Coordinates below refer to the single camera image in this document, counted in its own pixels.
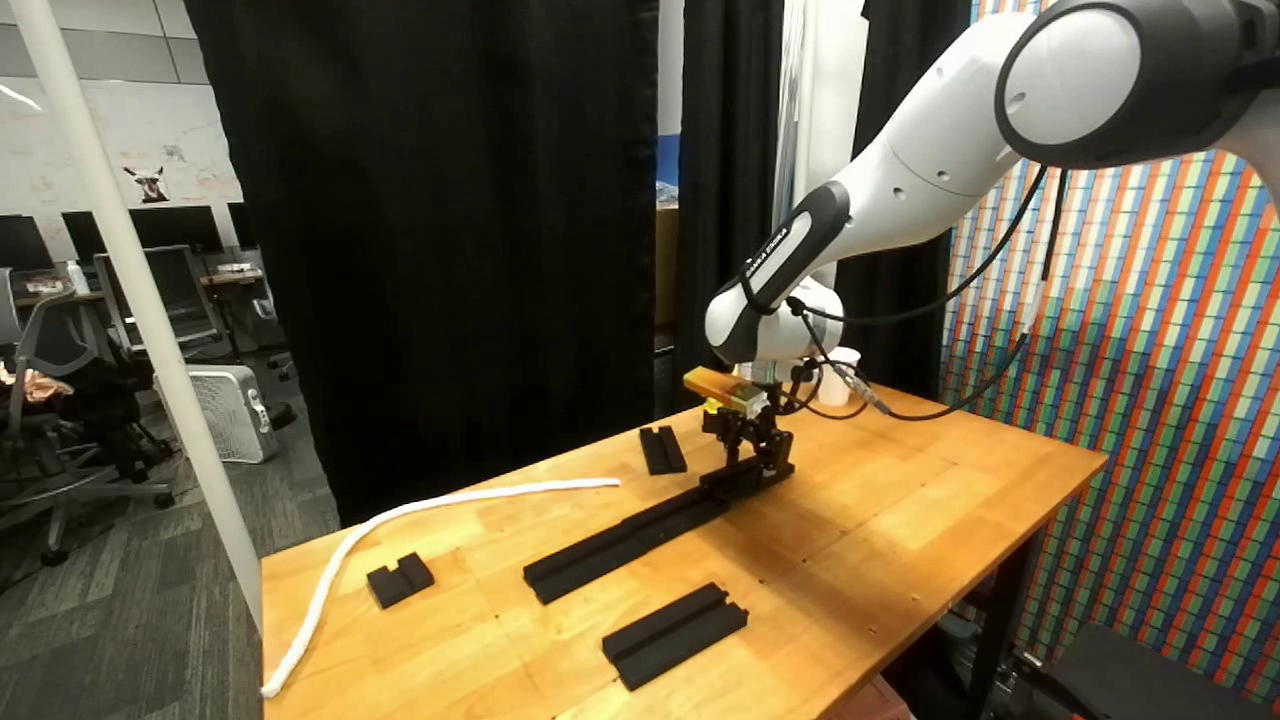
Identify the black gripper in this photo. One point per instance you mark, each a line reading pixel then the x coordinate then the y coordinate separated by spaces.
pixel 750 416

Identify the black grooved track piece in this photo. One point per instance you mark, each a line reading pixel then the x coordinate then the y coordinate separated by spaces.
pixel 731 497
pixel 675 639
pixel 677 521
pixel 583 565

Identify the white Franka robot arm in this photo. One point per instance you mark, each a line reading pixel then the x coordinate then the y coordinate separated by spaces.
pixel 932 160

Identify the short black track piece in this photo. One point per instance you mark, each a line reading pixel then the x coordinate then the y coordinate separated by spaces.
pixel 662 449

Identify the white paper cup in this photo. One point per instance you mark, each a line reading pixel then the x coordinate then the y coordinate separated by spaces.
pixel 843 380

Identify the brown cardboard box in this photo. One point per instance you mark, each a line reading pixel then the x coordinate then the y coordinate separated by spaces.
pixel 664 264

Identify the white flexible tube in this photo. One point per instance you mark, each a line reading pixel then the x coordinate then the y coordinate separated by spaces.
pixel 533 490

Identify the narrow black curtain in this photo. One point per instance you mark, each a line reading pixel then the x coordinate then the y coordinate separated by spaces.
pixel 892 53
pixel 734 134

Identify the white fabric panel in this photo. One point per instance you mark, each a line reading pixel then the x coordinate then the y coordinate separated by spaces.
pixel 821 107

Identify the small black notched block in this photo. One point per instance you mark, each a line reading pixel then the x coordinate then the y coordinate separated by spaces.
pixel 401 582

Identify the wide black curtain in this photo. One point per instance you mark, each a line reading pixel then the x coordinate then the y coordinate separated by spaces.
pixel 441 242

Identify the black padded stool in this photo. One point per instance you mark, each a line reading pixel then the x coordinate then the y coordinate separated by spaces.
pixel 1161 681

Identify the white computer tower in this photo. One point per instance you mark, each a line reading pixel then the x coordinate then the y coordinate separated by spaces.
pixel 231 413

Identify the grey mesh office chair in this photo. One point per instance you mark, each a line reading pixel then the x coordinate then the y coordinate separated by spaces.
pixel 153 302
pixel 245 302

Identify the white slanted pole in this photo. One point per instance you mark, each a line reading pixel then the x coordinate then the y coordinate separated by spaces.
pixel 130 264

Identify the black office chair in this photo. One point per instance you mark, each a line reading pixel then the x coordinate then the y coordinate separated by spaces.
pixel 83 440

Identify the yellow wrist camera mount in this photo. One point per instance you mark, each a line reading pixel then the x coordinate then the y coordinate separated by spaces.
pixel 715 387

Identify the black table leg frame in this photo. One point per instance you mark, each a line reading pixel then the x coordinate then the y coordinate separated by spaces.
pixel 995 626

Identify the colourful patterned wall panel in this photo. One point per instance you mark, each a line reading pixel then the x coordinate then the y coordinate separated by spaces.
pixel 1161 400

